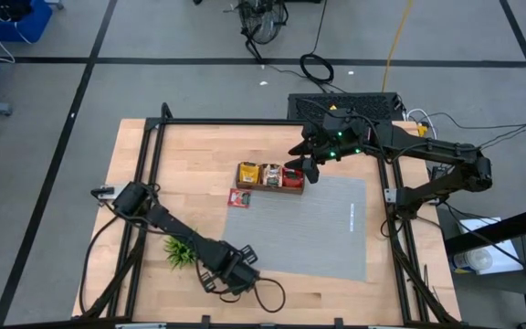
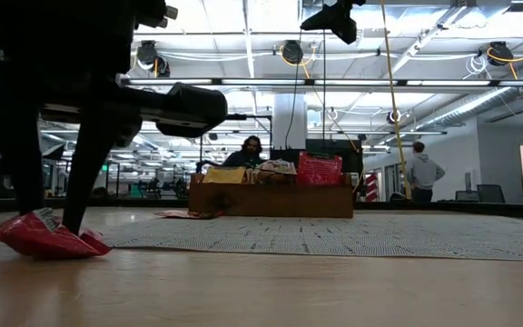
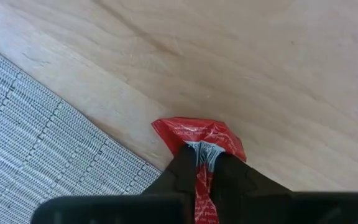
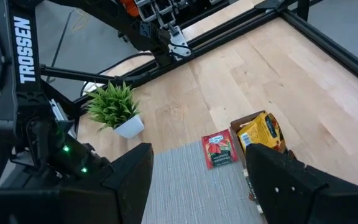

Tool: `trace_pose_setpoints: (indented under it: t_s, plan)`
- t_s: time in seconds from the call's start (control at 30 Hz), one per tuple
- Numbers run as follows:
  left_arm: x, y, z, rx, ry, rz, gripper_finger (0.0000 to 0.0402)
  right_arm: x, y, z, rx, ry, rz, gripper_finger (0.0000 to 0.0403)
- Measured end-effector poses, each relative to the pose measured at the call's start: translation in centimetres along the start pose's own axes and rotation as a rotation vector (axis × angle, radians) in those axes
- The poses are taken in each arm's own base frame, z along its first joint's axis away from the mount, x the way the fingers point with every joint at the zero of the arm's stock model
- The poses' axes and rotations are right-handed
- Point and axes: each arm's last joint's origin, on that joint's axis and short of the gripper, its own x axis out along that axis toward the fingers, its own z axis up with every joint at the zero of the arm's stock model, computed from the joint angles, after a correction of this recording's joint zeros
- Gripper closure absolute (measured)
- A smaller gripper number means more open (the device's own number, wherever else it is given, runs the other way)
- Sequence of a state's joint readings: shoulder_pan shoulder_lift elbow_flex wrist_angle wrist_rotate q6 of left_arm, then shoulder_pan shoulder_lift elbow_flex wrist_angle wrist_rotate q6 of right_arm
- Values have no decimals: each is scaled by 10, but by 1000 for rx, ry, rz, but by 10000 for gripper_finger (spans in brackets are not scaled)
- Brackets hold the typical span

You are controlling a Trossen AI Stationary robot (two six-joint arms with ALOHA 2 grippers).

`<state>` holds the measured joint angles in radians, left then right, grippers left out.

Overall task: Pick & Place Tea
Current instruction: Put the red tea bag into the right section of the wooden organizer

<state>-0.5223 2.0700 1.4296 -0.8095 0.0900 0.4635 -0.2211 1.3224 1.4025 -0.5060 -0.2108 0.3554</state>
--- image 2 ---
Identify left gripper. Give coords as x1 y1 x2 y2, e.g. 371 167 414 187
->
0 47 229 236

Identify beige tea packet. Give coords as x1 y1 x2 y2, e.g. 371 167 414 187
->
253 158 299 183

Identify yellow tea packet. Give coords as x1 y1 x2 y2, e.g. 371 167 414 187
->
202 165 248 185

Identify black perforated computer case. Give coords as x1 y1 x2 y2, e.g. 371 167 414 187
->
269 138 364 185

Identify person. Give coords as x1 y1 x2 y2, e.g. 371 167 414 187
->
405 140 447 203
221 134 268 169

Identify wooden three-compartment tray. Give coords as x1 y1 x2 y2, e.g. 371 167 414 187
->
187 172 355 220

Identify grey mesh mat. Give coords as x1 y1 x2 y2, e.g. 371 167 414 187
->
100 212 523 263

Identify office chair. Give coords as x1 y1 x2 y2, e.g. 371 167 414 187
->
476 183 508 204

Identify ceiling cable reel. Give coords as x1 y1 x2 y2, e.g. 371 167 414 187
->
281 39 305 66
486 40 516 68
134 39 172 79

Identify yellow cable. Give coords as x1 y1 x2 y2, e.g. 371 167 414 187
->
379 0 413 201

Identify black stand frame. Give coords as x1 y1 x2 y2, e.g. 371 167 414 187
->
197 112 274 176

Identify red white striped post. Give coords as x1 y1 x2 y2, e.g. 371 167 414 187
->
363 172 381 203

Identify silver ventilation duct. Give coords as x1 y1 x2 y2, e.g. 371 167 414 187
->
415 67 523 133

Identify black aluminium rig frame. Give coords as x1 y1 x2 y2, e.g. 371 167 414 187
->
0 195 523 218

